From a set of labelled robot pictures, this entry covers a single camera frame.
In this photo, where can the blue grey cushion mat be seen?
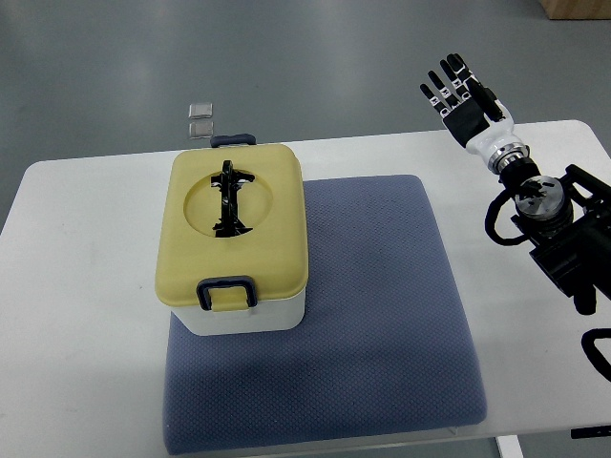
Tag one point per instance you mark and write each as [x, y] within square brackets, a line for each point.
[384, 345]

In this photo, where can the black bracket at table edge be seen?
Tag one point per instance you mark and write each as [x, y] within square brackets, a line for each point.
[590, 432]

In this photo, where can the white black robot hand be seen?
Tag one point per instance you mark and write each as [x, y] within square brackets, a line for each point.
[473, 115]

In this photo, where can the white storage box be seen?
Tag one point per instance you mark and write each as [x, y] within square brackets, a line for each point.
[271, 315]

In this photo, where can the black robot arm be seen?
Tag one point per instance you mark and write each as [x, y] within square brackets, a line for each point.
[567, 219]

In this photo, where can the upper metal floor plate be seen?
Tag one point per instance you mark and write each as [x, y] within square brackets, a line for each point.
[200, 110]

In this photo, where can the yellow box lid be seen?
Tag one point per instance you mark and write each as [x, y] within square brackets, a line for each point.
[233, 232]

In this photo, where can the wooden box corner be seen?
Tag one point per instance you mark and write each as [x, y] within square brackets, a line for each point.
[576, 9]

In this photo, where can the white table leg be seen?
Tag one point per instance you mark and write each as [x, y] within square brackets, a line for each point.
[508, 446]

